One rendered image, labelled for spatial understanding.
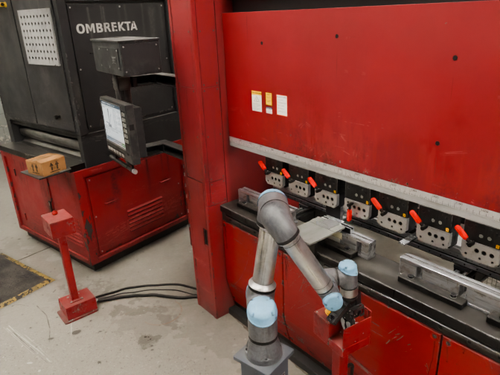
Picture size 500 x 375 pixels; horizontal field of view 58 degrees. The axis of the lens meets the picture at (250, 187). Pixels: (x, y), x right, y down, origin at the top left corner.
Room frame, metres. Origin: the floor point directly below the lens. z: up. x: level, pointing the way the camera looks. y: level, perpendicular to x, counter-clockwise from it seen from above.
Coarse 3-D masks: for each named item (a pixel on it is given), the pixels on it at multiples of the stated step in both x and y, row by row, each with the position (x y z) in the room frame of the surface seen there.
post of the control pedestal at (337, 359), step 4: (336, 356) 1.63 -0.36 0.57; (340, 356) 1.61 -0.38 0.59; (332, 360) 1.65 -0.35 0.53; (336, 360) 1.63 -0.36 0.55; (340, 360) 1.61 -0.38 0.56; (344, 360) 1.62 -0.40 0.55; (332, 364) 1.65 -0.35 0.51; (336, 364) 1.63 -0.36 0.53; (340, 364) 1.61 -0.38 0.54; (344, 364) 1.62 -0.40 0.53; (332, 368) 1.65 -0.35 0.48; (336, 368) 1.62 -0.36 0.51; (340, 368) 1.61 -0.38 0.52; (344, 368) 1.63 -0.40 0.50; (332, 372) 1.65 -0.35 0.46; (336, 372) 1.62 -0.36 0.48; (340, 372) 1.61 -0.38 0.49; (344, 372) 1.63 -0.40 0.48
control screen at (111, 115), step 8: (104, 104) 2.85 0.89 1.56; (104, 112) 2.87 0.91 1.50; (112, 112) 2.73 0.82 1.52; (104, 120) 2.89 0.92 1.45; (112, 120) 2.75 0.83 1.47; (120, 120) 2.64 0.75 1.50; (112, 128) 2.77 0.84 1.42; (120, 128) 2.66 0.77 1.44; (112, 136) 2.79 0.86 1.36; (120, 136) 2.68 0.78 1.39; (120, 144) 2.70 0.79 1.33
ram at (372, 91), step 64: (256, 64) 2.58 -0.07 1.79; (320, 64) 2.20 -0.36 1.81; (384, 64) 1.93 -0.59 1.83; (448, 64) 1.71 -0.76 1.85; (256, 128) 2.59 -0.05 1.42; (320, 128) 2.20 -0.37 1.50; (384, 128) 1.91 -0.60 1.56; (448, 128) 1.69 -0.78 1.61; (384, 192) 1.89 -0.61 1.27; (448, 192) 1.66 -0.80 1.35
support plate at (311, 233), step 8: (304, 224) 2.14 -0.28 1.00; (312, 224) 2.14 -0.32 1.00; (304, 232) 2.05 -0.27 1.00; (312, 232) 2.04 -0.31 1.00; (320, 232) 2.04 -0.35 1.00; (328, 232) 2.04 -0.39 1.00; (336, 232) 2.05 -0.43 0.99; (304, 240) 1.96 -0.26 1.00; (312, 240) 1.96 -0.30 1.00; (320, 240) 1.97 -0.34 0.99
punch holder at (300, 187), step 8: (296, 168) 2.33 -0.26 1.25; (304, 168) 2.29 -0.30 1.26; (296, 176) 2.33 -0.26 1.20; (304, 176) 2.28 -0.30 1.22; (312, 176) 2.28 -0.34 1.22; (296, 184) 2.33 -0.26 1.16; (304, 184) 2.28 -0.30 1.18; (296, 192) 2.33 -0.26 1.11; (304, 192) 2.28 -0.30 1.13; (312, 192) 2.29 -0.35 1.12
